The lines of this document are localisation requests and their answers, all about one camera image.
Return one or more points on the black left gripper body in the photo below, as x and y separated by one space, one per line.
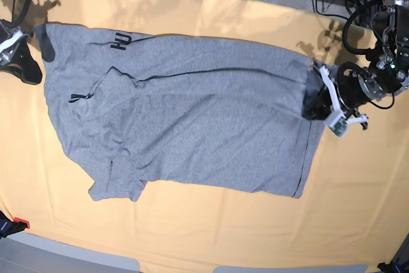
358 86

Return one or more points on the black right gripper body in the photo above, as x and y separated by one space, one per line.
9 44

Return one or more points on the grey t-shirt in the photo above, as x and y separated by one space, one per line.
131 109

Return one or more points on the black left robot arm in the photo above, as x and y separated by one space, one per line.
390 53

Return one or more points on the yellow table cloth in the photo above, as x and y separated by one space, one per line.
354 208

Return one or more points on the red and black clamp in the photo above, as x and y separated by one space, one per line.
10 227

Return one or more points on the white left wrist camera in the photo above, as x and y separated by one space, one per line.
337 124

